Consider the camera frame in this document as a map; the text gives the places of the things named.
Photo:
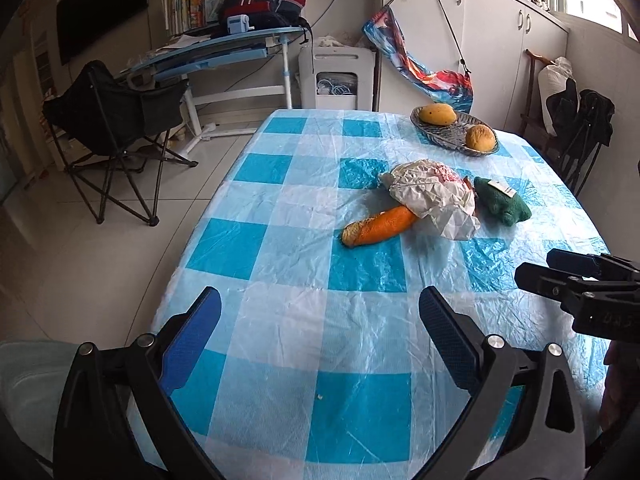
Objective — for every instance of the white paper wrapper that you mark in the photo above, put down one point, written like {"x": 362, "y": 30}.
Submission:
{"x": 430, "y": 197}

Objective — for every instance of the grey leather armchair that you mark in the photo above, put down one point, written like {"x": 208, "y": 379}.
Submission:
{"x": 30, "y": 385}

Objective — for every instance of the dark wooden chair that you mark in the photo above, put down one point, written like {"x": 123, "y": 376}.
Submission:
{"x": 532, "y": 125}

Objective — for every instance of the black wall television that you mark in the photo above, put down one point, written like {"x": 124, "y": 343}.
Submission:
{"x": 100, "y": 5}

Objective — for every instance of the blue pencil sharpener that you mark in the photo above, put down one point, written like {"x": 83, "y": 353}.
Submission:
{"x": 239, "y": 25}

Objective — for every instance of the green plush toy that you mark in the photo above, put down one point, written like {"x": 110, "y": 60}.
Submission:
{"x": 502, "y": 202}

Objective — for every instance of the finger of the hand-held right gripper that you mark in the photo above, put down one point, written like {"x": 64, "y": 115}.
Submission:
{"x": 545, "y": 282}
{"x": 572, "y": 261}

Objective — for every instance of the white cabinet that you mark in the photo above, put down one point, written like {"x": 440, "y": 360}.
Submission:
{"x": 490, "y": 50}

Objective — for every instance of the black folding camping chair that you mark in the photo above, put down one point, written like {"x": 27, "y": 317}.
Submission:
{"x": 100, "y": 105}

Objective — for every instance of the row of books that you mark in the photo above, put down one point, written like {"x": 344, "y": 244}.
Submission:
{"x": 182, "y": 10}

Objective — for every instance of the woven fruit basket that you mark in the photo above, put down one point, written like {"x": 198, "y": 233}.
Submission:
{"x": 447, "y": 135}

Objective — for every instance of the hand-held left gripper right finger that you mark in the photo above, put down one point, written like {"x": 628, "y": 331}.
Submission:
{"x": 450, "y": 342}

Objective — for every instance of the colourful printed hanging bag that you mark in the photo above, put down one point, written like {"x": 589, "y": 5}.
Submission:
{"x": 435, "y": 82}

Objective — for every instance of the blue study desk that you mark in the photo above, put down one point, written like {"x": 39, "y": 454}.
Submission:
{"x": 210, "y": 47}

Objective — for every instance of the blue checkered tablecloth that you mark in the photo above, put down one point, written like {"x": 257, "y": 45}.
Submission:
{"x": 310, "y": 310}

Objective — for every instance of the orange carrot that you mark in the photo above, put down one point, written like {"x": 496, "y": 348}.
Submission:
{"x": 385, "y": 225}

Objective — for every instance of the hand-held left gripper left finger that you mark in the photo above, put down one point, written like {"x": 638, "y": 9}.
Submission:
{"x": 192, "y": 340}

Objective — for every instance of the yellow mango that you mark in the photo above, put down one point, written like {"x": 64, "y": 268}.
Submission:
{"x": 437, "y": 114}
{"x": 480, "y": 137}

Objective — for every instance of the dark blue striped backpack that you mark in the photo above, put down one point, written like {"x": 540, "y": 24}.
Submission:
{"x": 260, "y": 0}

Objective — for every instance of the white plastic bag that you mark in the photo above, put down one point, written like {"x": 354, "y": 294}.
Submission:
{"x": 552, "y": 82}

